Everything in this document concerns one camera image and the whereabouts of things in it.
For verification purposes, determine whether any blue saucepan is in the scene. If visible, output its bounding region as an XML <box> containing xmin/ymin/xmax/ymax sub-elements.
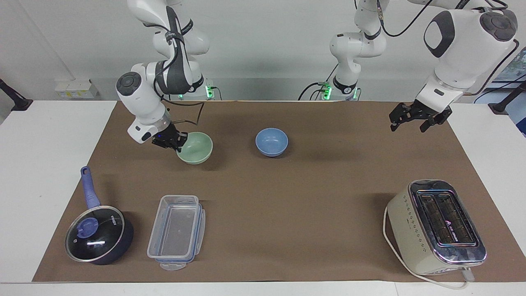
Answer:
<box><xmin>65</xmin><ymin>166</ymin><xmax>134</xmax><ymax>266</ymax></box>

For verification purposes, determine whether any white toaster cable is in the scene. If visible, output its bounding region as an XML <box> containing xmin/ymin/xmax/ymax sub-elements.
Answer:
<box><xmin>383</xmin><ymin>206</ymin><xmax>475</xmax><ymax>290</ymax></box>

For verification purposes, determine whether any black cable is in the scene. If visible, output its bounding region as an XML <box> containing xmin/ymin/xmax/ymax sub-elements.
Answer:
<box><xmin>464</xmin><ymin>39</ymin><xmax>521</xmax><ymax>97</ymax></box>
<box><xmin>298</xmin><ymin>64</ymin><xmax>340</xmax><ymax>102</ymax></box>
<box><xmin>376</xmin><ymin>0</ymin><xmax>434</xmax><ymax>38</ymax></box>
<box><xmin>162</xmin><ymin>97</ymin><xmax>206</xmax><ymax>126</ymax></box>

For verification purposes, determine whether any glass lid with blue knob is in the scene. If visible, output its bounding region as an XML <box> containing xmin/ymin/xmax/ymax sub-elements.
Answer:
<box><xmin>65</xmin><ymin>205</ymin><xmax>125</xmax><ymax>263</ymax></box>

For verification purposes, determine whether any green bowl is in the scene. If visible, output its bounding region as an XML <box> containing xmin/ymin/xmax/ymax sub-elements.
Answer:
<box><xmin>175</xmin><ymin>132</ymin><xmax>214</xmax><ymax>165</ymax></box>

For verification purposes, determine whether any clear plastic container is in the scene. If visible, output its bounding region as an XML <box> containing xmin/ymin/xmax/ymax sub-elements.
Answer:
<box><xmin>147</xmin><ymin>194</ymin><xmax>206</xmax><ymax>271</ymax></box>

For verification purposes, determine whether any cream and chrome toaster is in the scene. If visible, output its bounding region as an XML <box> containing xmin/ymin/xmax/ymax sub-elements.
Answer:
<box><xmin>386</xmin><ymin>179</ymin><xmax>488</xmax><ymax>276</ymax></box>

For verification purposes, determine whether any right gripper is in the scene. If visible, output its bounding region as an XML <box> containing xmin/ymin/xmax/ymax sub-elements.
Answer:
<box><xmin>151</xmin><ymin>123</ymin><xmax>189</xmax><ymax>152</ymax></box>

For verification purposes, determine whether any white wall socket box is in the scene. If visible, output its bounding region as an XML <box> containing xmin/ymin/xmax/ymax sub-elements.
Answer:
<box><xmin>54</xmin><ymin>80</ymin><xmax>99</xmax><ymax>99</ymax></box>

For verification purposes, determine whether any black stand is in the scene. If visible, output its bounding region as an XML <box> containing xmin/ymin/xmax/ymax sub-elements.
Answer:
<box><xmin>488</xmin><ymin>80</ymin><xmax>526</xmax><ymax>115</ymax></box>
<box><xmin>0</xmin><ymin>78</ymin><xmax>34</xmax><ymax>112</ymax></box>

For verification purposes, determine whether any blue bowl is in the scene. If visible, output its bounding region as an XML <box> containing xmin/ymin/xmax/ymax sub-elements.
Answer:
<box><xmin>255</xmin><ymin>127</ymin><xmax>289</xmax><ymax>157</ymax></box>

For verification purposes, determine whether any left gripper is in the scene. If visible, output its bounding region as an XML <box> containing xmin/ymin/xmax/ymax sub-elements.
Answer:
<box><xmin>389</xmin><ymin>99</ymin><xmax>453</xmax><ymax>133</ymax></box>

